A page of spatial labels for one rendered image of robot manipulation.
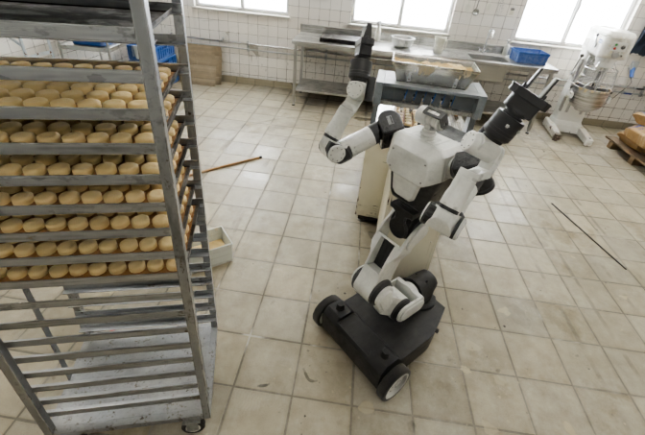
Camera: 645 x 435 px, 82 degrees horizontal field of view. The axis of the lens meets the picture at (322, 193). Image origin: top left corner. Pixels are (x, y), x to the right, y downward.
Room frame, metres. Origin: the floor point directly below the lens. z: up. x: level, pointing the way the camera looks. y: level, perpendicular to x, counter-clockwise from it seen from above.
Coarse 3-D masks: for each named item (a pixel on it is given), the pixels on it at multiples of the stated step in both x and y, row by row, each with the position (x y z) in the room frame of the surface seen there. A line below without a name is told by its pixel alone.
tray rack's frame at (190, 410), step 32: (0, 352) 0.67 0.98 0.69; (160, 352) 1.06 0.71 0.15; (128, 384) 0.90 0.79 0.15; (160, 384) 0.91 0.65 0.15; (32, 416) 0.66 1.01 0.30; (64, 416) 0.74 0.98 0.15; (96, 416) 0.75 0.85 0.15; (128, 416) 0.76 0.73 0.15; (160, 416) 0.78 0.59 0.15; (192, 416) 0.79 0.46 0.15
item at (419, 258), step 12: (384, 192) 2.25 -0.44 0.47; (384, 204) 1.98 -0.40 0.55; (384, 216) 1.77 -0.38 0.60; (396, 240) 1.75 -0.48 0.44; (420, 240) 1.73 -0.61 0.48; (432, 240) 1.73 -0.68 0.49; (420, 252) 1.73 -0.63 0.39; (432, 252) 1.72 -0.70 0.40; (408, 264) 1.74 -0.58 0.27; (420, 264) 1.73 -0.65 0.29; (396, 276) 1.75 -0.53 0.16; (408, 276) 1.74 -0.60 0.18
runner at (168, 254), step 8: (48, 256) 0.75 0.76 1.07; (56, 256) 0.75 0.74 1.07; (64, 256) 0.76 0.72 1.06; (72, 256) 0.76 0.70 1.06; (80, 256) 0.77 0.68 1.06; (88, 256) 0.77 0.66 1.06; (96, 256) 0.78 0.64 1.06; (104, 256) 0.78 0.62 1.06; (112, 256) 0.79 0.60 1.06; (120, 256) 0.79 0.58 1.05; (128, 256) 0.80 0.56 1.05; (136, 256) 0.80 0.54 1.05; (144, 256) 0.81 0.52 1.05; (152, 256) 0.81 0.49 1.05; (160, 256) 0.82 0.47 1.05; (168, 256) 0.82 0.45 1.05; (0, 264) 0.72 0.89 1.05; (8, 264) 0.73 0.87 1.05; (16, 264) 0.73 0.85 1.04; (24, 264) 0.73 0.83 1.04; (32, 264) 0.74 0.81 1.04; (40, 264) 0.74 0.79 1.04; (48, 264) 0.75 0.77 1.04; (56, 264) 0.75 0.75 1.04
